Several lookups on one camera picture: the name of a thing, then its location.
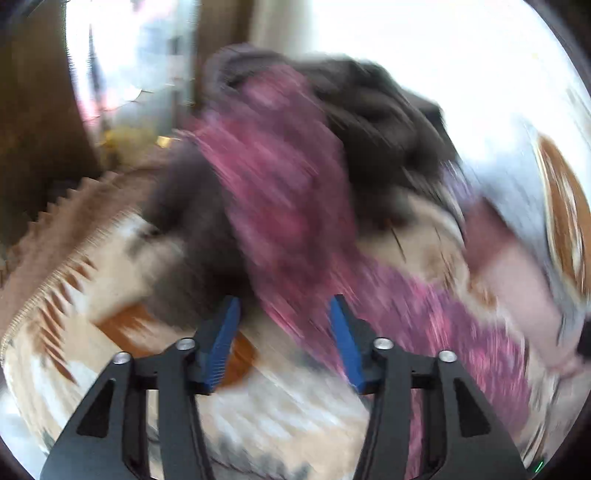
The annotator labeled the dark brown garment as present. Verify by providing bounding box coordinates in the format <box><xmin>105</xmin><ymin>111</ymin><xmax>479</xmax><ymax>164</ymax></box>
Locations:
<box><xmin>143</xmin><ymin>44</ymin><xmax>462</xmax><ymax>328</ymax></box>

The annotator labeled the purple floral garment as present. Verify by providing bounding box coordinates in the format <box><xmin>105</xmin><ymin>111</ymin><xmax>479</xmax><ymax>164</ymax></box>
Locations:
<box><xmin>194</xmin><ymin>65</ymin><xmax>532</xmax><ymax>480</ymax></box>

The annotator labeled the pink bed sheet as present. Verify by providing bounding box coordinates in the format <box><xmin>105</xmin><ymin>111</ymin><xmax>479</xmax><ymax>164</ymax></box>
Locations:
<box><xmin>466</xmin><ymin>198</ymin><xmax>587</xmax><ymax>379</ymax></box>

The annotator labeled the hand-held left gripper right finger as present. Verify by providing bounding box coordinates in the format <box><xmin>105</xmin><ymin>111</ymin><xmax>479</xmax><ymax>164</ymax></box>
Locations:
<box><xmin>329</xmin><ymin>294</ymin><xmax>532</xmax><ymax>480</ymax></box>

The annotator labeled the leaf print fleece blanket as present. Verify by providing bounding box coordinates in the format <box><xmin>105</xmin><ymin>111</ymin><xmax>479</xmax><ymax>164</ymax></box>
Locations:
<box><xmin>0</xmin><ymin>159</ymin><xmax>573</xmax><ymax>480</ymax></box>

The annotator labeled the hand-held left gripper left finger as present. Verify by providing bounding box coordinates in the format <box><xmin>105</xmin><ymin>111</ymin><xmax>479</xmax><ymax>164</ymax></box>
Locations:
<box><xmin>39</xmin><ymin>295</ymin><xmax>243</xmax><ymax>480</ymax></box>

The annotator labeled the grey quilted pad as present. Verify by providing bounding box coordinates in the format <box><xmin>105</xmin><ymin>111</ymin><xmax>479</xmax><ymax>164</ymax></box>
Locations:
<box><xmin>462</xmin><ymin>115</ymin><xmax>591</xmax><ymax>342</ymax></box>

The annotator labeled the brown round cushion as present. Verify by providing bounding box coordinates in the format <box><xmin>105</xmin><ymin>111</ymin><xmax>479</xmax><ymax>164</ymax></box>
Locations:
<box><xmin>536</xmin><ymin>134</ymin><xmax>591</xmax><ymax>296</ymax></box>

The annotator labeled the wooden window frame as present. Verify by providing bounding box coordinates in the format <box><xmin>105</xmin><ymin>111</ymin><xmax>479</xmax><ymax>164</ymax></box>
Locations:
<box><xmin>0</xmin><ymin>0</ymin><xmax>254</xmax><ymax>259</ymax></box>

